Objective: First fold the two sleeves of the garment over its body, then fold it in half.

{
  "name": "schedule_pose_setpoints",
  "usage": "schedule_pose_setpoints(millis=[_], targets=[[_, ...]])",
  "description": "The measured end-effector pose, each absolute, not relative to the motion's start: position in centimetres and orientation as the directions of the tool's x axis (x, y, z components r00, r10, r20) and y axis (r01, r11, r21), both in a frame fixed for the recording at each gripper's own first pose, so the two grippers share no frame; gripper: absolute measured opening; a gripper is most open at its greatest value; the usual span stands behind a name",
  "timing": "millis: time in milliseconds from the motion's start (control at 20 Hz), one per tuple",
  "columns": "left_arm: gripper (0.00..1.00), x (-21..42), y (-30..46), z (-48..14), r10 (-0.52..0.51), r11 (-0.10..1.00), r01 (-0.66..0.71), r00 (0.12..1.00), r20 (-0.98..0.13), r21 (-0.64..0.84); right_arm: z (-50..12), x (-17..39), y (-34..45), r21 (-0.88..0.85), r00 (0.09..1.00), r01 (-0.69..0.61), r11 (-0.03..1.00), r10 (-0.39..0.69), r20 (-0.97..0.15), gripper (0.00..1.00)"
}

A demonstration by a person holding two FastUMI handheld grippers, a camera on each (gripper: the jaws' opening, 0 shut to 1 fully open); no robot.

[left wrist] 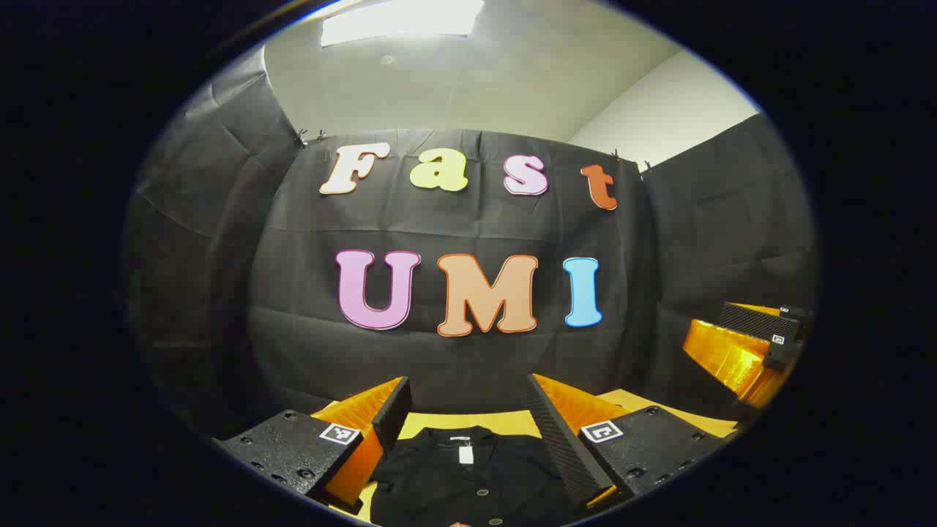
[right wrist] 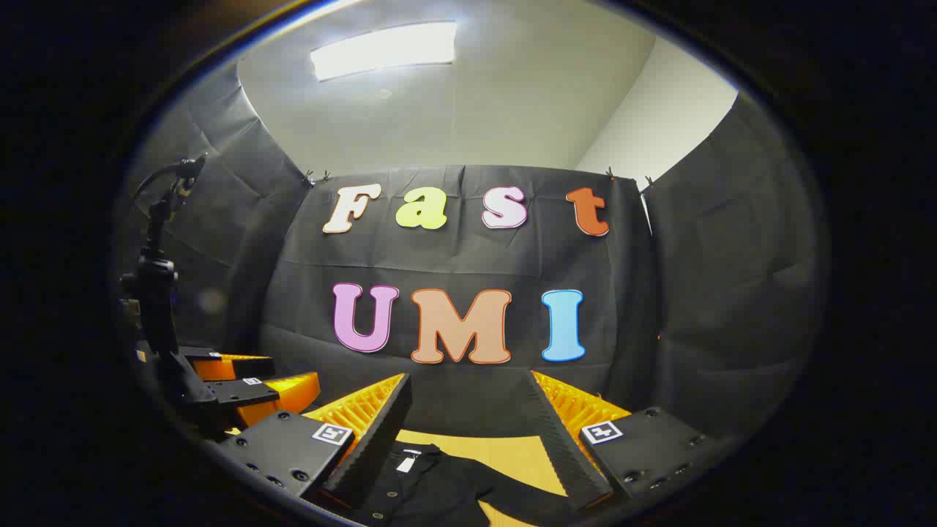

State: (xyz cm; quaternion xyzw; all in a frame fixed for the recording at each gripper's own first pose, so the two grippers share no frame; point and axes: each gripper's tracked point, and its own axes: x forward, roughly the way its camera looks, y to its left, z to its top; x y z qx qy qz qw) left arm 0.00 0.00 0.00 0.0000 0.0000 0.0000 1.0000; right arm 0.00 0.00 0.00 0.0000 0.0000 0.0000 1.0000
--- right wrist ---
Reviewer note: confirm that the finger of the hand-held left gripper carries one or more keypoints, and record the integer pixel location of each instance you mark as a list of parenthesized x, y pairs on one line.
[(278, 399), (234, 367)]

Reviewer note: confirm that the black backdrop cloth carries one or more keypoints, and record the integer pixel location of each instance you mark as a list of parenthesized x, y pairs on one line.
[(454, 256)]

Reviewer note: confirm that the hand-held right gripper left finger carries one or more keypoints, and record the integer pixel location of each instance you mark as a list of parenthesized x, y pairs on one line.
[(373, 439)]

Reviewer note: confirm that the black button-up garment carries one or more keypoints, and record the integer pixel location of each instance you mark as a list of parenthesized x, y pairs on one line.
[(439, 490)]

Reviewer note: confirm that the rectangular ceiling light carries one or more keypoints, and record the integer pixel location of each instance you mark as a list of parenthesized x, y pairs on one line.
[(381, 51)]

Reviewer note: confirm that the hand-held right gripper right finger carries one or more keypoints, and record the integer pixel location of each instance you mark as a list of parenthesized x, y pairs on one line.
[(564, 446)]

